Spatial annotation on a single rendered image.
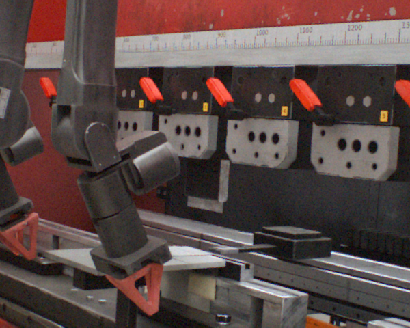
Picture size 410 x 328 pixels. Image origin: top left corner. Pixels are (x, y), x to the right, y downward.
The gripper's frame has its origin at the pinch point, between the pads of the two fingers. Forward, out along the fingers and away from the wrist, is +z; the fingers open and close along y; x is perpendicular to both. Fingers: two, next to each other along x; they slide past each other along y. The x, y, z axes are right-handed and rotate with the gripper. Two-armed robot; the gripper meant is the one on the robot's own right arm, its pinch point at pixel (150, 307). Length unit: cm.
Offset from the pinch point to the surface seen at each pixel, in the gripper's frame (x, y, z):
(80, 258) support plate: -5.4, 33.0, 2.3
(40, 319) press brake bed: -4, 66, 23
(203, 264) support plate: -22.7, 25.1, 11.4
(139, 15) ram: -43, 54, -28
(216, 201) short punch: -32.8, 31.1, 5.3
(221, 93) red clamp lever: -35.2, 22.1, -14.9
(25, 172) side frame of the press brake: -31, 120, 7
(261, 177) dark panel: -75, 78, 26
